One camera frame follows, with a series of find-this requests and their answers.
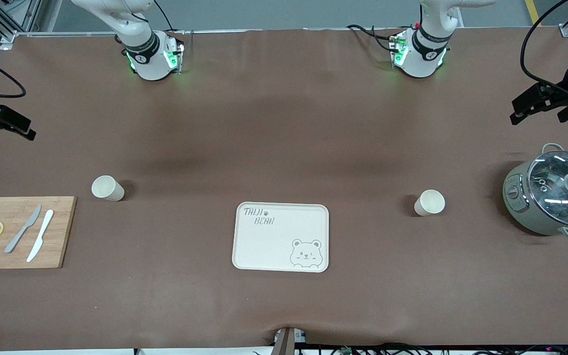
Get white IKEA cup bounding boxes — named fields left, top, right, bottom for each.
left=414, top=190, right=446, bottom=217
left=91, top=175, right=125, bottom=202

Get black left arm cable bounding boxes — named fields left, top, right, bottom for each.
left=520, top=0, right=568, bottom=92

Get green electric cooking pot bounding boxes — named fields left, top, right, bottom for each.
left=502, top=143, right=568, bottom=241

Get black cable bundle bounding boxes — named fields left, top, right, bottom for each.
left=252, top=342, right=568, bottom=355

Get glass pot lid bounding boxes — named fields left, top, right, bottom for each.
left=527, top=150, right=568, bottom=228

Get grey plastic knife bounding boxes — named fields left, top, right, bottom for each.
left=4, top=205, right=42, bottom=254

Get cream bear print tray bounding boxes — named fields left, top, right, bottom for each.
left=232, top=202, right=329, bottom=273

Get black right base cable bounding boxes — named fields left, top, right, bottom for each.
left=153, top=0, right=186, bottom=35

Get white plastic knife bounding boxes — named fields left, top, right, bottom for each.
left=27, top=210, right=54, bottom=263

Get black left base cables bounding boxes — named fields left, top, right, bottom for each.
left=346, top=24, right=398, bottom=52

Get bamboo cutting board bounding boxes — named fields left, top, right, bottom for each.
left=0, top=196, right=77, bottom=270

